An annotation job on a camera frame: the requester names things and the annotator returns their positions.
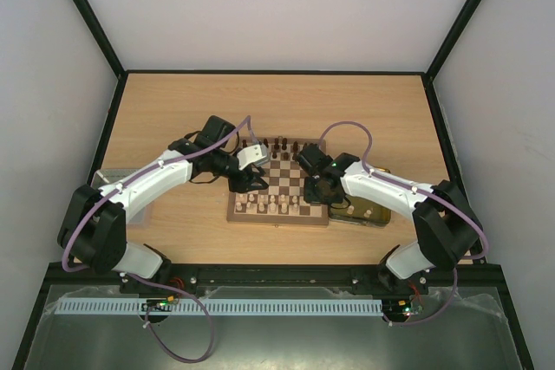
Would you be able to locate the wooden chess board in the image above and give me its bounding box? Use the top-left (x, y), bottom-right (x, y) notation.
top-left (226, 137), bottom-right (329, 226)

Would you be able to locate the yellow tin tray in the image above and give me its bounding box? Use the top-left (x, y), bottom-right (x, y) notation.
top-left (328, 176), bottom-right (392, 228)

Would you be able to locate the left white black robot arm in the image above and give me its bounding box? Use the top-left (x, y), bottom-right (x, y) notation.
top-left (57, 115), bottom-right (271, 279)

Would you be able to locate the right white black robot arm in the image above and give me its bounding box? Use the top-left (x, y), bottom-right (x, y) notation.
top-left (295, 144), bottom-right (484, 294)

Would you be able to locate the clear plastic sheet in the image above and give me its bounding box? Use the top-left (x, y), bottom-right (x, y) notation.
top-left (25, 286), bottom-right (520, 369)

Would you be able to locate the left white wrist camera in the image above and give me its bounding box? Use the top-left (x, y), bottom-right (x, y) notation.
top-left (237, 143), bottom-right (271, 171)

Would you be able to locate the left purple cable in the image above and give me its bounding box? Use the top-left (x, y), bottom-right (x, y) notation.
top-left (62, 114), bottom-right (253, 362)

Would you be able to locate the black aluminium frame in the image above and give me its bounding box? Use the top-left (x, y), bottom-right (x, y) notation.
top-left (13, 0), bottom-right (533, 369)

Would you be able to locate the grey slotted cable duct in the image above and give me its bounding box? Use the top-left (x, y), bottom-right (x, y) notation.
top-left (54, 297), bottom-right (382, 317)

